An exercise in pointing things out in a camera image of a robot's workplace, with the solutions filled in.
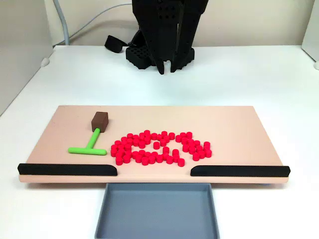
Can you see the red cylindrical peg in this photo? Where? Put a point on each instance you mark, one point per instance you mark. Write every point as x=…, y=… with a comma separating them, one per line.
x=188, y=134
x=196, y=143
x=142, y=135
x=130, y=141
x=148, y=136
x=151, y=160
x=163, y=142
x=126, y=159
x=178, y=138
x=201, y=154
x=195, y=156
x=171, y=135
x=191, y=149
x=154, y=136
x=199, y=148
x=207, y=153
x=118, y=156
x=206, y=144
x=141, y=139
x=169, y=160
x=165, y=150
x=120, y=152
x=175, y=152
x=138, y=159
x=185, y=147
x=141, y=153
x=142, y=144
x=165, y=156
x=145, y=161
x=128, y=154
x=191, y=145
x=147, y=132
x=124, y=144
x=136, y=137
x=181, y=162
x=114, y=148
x=159, y=159
x=136, y=142
x=164, y=134
x=175, y=158
x=156, y=145
x=183, y=135
x=165, y=138
x=130, y=136
x=120, y=148
x=189, y=141
x=184, y=140
x=159, y=137
x=147, y=140
x=147, y=155
x=128, y=148
x=135, y=155
x=206, y=148
x=117, y=143
x=119, y=161
x=124, y=140
x=154, y=155
x=113, y=152

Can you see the grey square tray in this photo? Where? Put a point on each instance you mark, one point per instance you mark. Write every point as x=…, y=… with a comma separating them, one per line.
x=157, y=214

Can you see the white round partition foot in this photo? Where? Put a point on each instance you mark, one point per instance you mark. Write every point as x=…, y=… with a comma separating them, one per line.
x=316, y=65
x=45, y=61

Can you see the thick grey conduit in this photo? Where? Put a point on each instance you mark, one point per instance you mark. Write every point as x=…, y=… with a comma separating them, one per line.
x=65, y=27

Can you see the black table clamp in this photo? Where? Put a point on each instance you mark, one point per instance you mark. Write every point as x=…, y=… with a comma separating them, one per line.
x=114, y=44

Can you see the grey partition panel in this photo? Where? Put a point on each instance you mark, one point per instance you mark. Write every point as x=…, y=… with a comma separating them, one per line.
x=20, y=49
x=312, y=25

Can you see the peach flat board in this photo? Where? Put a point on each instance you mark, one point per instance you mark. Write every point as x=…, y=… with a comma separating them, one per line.
x=199, y=119

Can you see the black edge rail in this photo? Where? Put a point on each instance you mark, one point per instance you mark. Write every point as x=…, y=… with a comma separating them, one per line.
x=62, y=169
x=239, y=170

